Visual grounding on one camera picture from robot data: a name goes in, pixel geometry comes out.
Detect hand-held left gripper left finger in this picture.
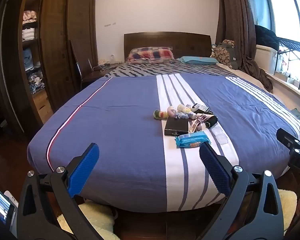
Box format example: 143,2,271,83
16,142,120,240

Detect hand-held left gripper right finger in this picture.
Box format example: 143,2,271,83
190,142,284,240

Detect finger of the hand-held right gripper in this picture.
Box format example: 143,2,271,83
276,128,300,151

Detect dark green cloth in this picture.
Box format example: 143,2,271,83
290,108,300,123

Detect blue wipes packet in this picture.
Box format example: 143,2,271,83
175,131,212,149

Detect black thread spool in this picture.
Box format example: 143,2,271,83
204,115,218,128

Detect striped ribbon strip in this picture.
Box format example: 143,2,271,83
188,114,208,133

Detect blue white striped bedspread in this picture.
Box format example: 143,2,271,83
27,73,300,213

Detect flat black box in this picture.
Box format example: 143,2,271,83
164,118,189,137

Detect dark green labelled bottle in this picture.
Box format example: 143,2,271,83
192,103,213,114

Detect green yellow small bundle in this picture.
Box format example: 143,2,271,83
154,109,168,121

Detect white storage box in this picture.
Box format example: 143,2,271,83
255,44,278,74

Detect black metal rack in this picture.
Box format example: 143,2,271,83
277,37,300,91

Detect dark wooden nightstand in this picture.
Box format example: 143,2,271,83
81,64,118,88

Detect grey green bag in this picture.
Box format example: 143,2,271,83
229,46,240,70

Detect crumpled patterned clothes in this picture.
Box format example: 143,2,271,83
27,71,46,94

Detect black jacket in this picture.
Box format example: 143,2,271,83
254,24,280,49

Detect black folded stand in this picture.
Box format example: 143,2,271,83
69,39,82,85

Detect circle patterned cushion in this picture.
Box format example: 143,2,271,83
214,40,235,68

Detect teal pillow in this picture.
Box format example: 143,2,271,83
177,56,219,65

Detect light blue folded clothes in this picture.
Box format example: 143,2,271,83
23,49,35,71

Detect large window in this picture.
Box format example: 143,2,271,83
250,0,300,53

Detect dark wooden headboard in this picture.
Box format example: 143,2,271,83
124,32,212,60

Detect dark wooden wardrobe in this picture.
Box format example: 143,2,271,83
0,0,98,135

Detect brown curtain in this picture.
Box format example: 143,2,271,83
216,0,274,93

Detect plaid pillow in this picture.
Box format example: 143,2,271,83
126,46,175,63

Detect striped folded clothes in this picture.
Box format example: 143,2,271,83
22,27,35,40

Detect pink folded clothes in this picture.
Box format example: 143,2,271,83
23,10,38,23

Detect smartphone on mount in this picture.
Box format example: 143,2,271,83
0,184,18,227

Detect white cable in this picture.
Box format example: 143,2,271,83
92,64,115,71

